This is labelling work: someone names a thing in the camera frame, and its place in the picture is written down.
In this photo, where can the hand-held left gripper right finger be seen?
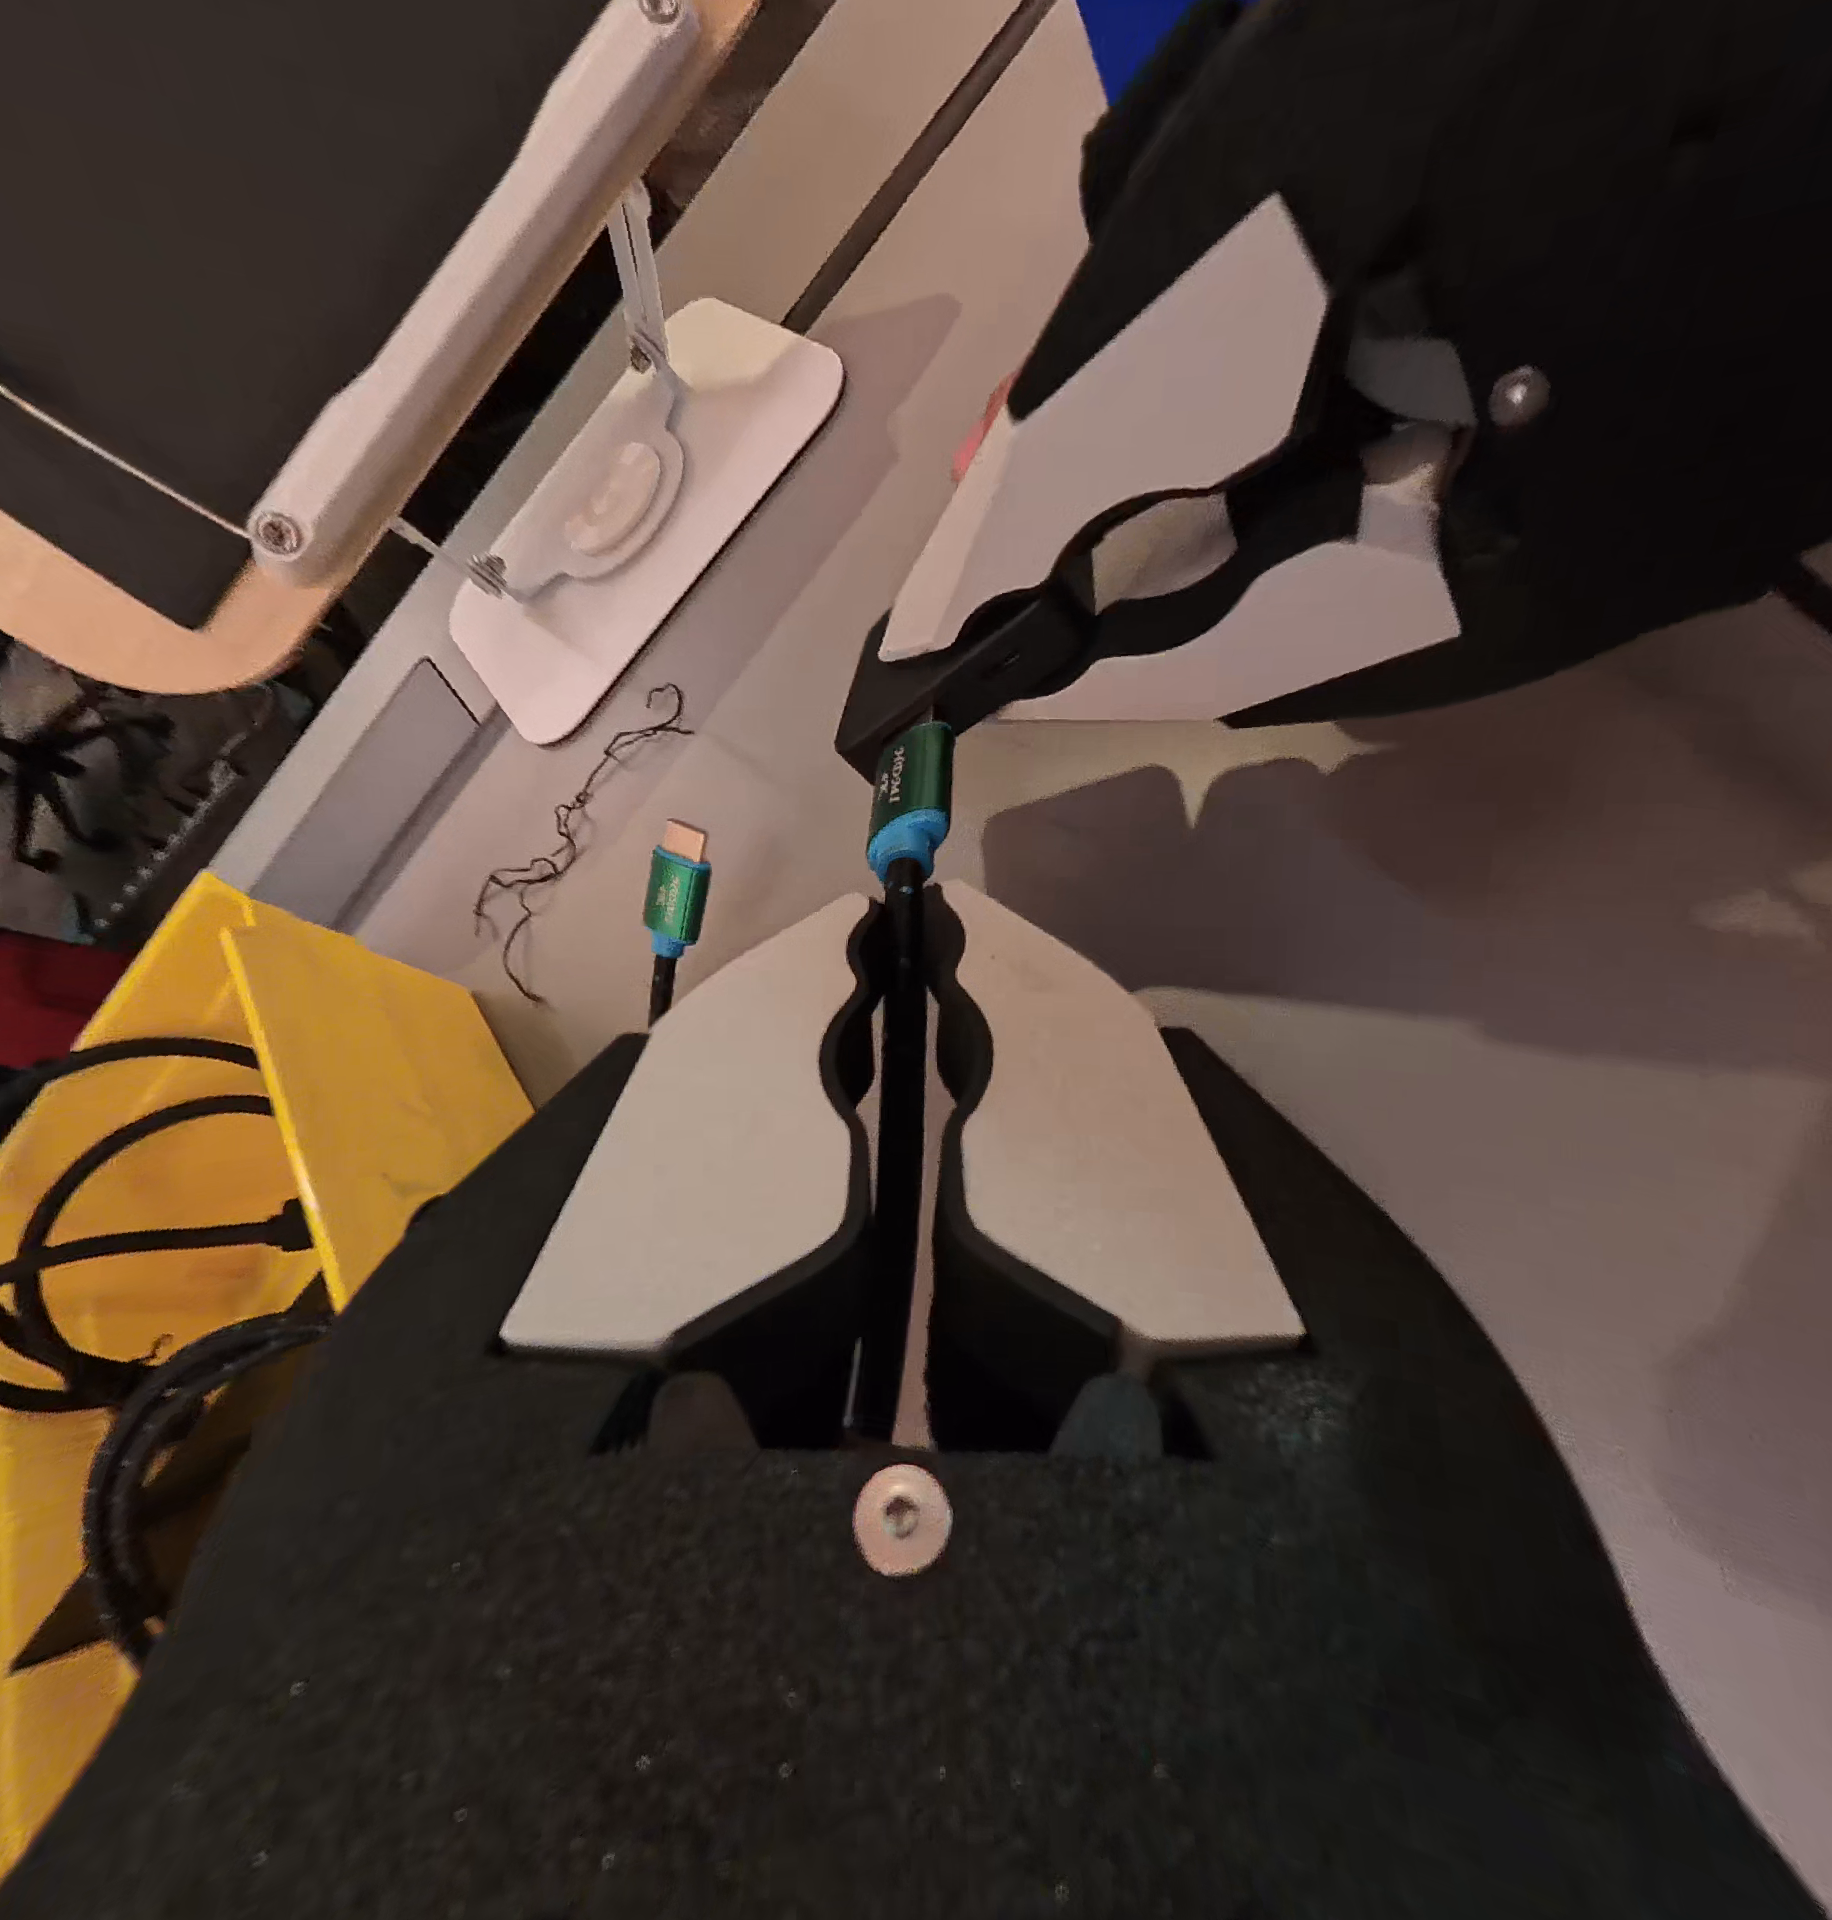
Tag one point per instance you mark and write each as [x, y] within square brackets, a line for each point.
[1127, 1201]

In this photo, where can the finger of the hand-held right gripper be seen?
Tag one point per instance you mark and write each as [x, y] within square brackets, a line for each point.
[1277, 630]
[1187, 360]

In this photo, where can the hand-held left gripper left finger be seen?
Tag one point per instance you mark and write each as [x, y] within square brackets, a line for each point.
[678, 1201]

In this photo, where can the yellow plastic bin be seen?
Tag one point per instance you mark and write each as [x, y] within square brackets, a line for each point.
[378, 1051]

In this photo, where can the white panel stand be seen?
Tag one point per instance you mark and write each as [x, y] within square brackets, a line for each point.
[633, 510]

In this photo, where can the wooden-framed black panel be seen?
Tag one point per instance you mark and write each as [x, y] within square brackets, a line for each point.
[167, 211]

